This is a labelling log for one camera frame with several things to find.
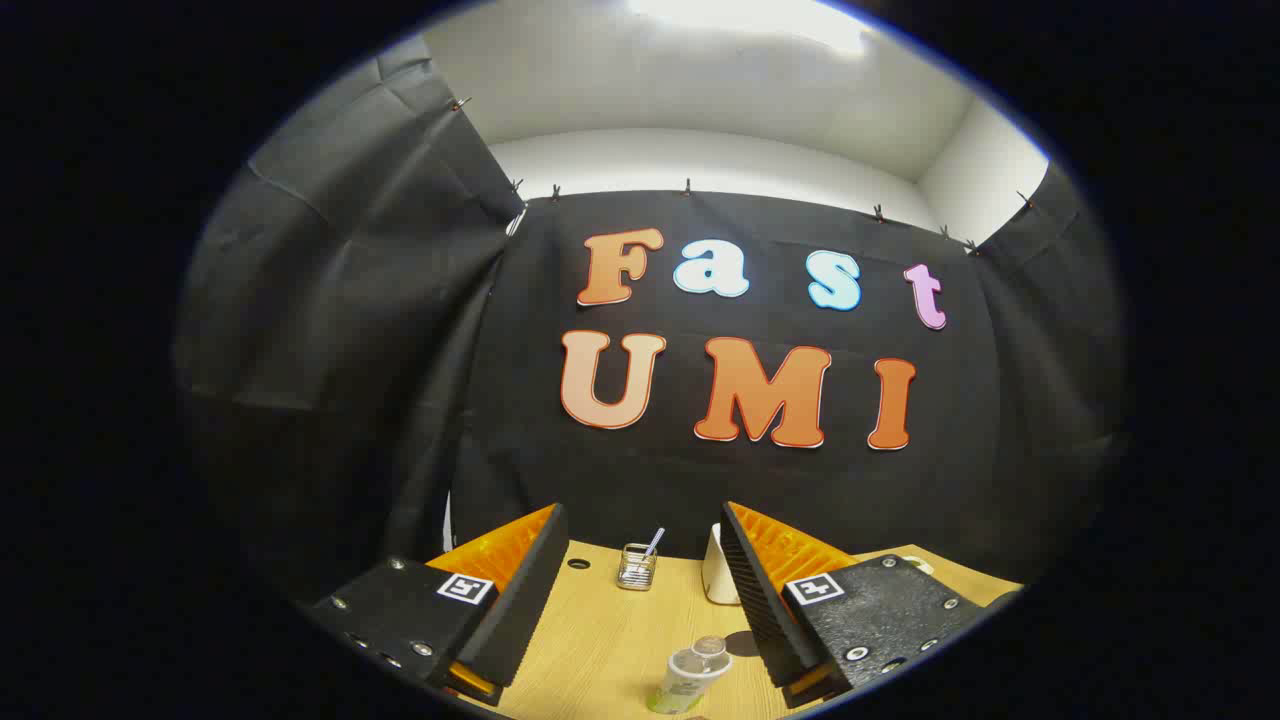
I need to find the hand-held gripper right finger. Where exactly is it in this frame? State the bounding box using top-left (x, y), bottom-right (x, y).
top-left (720, 502), bottom-right (1021, 709)

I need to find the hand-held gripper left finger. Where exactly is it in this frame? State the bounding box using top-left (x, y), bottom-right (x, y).
top-left (308, 503), bottom-right (570, 709)

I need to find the white cup with handle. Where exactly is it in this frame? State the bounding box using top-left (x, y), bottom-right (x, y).
top-left (701, 522), bottom-right (743, 606)

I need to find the clear juice bottle white label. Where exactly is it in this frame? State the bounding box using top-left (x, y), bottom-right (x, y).
top-left (646, 635), bottom-right (733, 715)

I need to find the wooden table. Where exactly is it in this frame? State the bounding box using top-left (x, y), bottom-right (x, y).
top-left (425, 540), bottom-right (1026, 720)

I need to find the small patterned glass holder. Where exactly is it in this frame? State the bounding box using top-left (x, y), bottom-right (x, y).
top-left (617, 543), bottom-right (658, 591)

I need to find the black backdrop cloth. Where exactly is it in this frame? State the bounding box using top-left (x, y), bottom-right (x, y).
top-left (175, 35), bottom-right (1131, 601)

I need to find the row of small cloth clips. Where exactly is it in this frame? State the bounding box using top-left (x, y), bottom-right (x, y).
top-left (448, 95), bottom-right (1036, 256)

